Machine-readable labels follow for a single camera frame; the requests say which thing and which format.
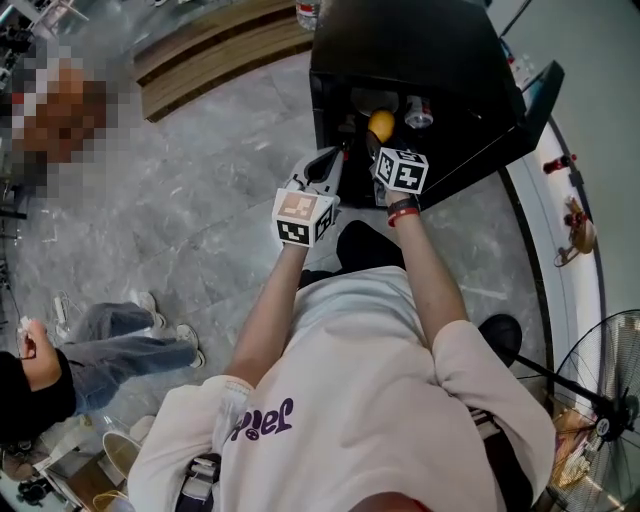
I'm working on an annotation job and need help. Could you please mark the white printed t-shirt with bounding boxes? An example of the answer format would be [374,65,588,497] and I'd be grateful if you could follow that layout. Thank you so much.
[127,265,557,512]

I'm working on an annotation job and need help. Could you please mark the red drink bottle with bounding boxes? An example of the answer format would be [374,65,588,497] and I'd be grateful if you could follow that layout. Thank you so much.
[542,153,578,176]

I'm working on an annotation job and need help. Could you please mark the yellow round food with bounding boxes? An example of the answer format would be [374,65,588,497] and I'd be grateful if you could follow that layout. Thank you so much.
[368,109,397,145]

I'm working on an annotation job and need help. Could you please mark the person's right forearm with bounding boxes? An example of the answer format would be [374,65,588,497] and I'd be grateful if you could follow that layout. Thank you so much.
[387,213,472,352]

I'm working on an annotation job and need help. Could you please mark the wooden platform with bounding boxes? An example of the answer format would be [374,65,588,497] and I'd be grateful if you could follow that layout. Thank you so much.
[132,0,317,124]

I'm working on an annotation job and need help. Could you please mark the black wrist watch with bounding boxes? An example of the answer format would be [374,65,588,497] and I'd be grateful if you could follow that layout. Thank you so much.
[386,196,420,217]

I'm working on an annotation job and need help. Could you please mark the black fridge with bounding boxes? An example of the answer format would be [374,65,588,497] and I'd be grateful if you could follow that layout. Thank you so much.
[308,0,566,212]

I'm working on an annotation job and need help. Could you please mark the clear water bottle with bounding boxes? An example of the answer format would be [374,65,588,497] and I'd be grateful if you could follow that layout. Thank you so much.
[295,0,322,32]

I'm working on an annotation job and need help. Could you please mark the black standing fan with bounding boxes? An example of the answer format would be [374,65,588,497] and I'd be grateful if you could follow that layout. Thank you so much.
[499,309,640,512]

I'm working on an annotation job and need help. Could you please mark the wicker basket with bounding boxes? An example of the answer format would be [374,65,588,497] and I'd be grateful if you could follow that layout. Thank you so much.
[553,195,598,269]

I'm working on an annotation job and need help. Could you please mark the white chair frame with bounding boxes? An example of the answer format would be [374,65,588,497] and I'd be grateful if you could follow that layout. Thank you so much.
[8,0,90,37]

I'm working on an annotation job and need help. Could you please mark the brown paper bag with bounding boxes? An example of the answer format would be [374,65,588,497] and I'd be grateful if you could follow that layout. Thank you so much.
[548,407,597,492]

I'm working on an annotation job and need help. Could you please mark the black trousers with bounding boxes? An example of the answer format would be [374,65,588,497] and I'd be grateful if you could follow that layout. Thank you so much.
[298,219,407,290]

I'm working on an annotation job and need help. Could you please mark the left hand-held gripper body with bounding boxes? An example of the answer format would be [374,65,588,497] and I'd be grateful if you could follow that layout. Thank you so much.
[272,147,346,249]

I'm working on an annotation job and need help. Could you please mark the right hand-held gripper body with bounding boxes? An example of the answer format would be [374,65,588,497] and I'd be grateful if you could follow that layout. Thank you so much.
[372,147,430,205]

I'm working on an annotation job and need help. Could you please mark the white bowl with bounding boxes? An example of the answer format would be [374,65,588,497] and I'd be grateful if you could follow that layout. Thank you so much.
[349,87,401,117]

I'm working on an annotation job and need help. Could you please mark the red wristband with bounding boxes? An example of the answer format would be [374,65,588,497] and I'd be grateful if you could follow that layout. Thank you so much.
[387,206,422,229]

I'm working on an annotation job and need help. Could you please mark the clear bottle with red label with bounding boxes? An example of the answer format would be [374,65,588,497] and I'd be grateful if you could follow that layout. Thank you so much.
[403,94,434,130]

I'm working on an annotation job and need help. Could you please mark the person's left forearm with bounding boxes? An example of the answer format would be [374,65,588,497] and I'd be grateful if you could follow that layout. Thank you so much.
[223,243,307,387]

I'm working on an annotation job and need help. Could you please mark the grey harness strap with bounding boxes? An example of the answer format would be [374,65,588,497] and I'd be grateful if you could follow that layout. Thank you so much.
[175,452,223,512]

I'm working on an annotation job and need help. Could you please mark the white round shade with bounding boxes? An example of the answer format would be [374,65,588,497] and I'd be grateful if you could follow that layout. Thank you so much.
[102,430,144,487]

